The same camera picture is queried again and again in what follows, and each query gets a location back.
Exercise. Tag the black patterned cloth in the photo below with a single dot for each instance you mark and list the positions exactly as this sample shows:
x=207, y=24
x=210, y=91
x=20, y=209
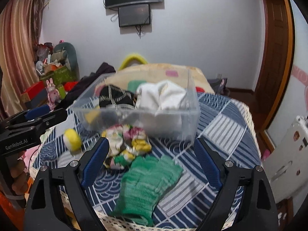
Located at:
x=115, y=98

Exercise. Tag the striped pink curtain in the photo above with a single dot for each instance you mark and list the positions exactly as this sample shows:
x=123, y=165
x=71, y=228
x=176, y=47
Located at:
x=19, y=53

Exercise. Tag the dark clothes pile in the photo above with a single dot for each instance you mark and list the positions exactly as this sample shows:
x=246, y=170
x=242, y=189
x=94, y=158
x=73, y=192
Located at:
x=81, y=86

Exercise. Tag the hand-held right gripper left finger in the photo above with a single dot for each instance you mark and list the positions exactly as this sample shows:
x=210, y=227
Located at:
x=95, y=160

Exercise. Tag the floral patterned sock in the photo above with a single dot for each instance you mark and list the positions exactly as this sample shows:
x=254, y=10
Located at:
x=127, y=144

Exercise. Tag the blue patterned blanket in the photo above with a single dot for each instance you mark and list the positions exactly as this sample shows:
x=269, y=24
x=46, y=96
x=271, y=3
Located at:
x=216, y=130

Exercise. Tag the grey-green cushion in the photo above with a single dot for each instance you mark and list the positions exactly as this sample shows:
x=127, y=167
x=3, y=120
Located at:
x=72, y=55

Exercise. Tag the wooden door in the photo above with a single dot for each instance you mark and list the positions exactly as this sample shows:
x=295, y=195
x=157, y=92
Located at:
x=274, y=53

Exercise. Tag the red cloth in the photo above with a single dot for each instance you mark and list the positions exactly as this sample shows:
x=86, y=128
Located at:
x=71, y=86

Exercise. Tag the yellow and white rolled sock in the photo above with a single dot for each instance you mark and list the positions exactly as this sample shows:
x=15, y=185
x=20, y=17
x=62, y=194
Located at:
x=72, y=139

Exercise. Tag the beige blanket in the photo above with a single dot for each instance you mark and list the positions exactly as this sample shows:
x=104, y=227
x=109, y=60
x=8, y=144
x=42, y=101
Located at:
x=154, y=72

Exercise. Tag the small wall-mounted monitor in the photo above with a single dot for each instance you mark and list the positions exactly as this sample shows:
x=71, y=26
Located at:
x=134, y=15

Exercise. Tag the green knitted glove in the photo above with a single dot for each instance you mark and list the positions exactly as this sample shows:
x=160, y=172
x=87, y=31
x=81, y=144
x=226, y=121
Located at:
x=144, y=185

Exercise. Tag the pink rabbit toy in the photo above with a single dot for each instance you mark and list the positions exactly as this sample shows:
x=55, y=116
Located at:
x=51, y=93

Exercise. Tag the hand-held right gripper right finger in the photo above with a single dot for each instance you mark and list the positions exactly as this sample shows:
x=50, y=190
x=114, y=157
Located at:
x=207, y=164

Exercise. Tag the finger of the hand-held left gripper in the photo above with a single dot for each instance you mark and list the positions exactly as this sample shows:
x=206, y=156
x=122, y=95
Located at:
x=55, y=116
x=38, y=112

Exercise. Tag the clear plastic storage box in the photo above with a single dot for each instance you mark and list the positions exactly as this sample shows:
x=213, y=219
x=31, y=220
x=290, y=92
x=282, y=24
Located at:
x=168, y=125

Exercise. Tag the person's left hand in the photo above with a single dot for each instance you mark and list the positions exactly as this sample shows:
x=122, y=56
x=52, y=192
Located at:
x=20, y=175

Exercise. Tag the yellow cloth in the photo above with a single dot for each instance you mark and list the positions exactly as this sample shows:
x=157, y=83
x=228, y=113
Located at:
x=92, y=116

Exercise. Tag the green cardboard box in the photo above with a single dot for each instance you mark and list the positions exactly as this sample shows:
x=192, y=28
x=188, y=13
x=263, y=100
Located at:
x=62, y=75

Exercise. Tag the red box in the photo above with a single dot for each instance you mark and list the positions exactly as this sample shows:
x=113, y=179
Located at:
x=31, y=91

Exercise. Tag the clutter pile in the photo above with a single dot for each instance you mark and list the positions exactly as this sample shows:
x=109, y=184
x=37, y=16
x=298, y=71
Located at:
x=45, y=57

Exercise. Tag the dark bag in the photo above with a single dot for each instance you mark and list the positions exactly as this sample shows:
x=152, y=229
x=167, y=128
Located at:
x=217, y=85

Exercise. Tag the white cloth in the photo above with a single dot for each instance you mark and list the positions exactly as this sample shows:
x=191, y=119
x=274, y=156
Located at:
x=156, y=98

